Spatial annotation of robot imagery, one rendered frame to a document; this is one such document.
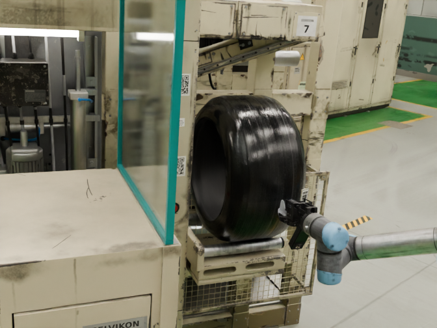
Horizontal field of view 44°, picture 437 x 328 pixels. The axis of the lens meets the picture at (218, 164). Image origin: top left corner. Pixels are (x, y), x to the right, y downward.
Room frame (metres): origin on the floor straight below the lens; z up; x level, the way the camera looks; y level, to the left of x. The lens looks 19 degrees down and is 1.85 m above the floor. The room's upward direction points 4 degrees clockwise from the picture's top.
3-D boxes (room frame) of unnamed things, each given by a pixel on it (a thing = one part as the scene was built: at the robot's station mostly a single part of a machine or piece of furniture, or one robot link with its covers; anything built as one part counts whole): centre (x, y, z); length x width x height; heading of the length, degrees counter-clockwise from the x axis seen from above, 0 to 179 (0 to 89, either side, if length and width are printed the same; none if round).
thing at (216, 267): (1.86, -0.11, 0.83); 0.36 x 0.09 x 0.06; 113
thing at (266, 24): (2.31, -0.05, 1.71); 0.61 x 0.25 x 0.15; 113
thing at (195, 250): (1.92, 0.11, 0.90); 0.40 x 0.03 x 0.10; 23
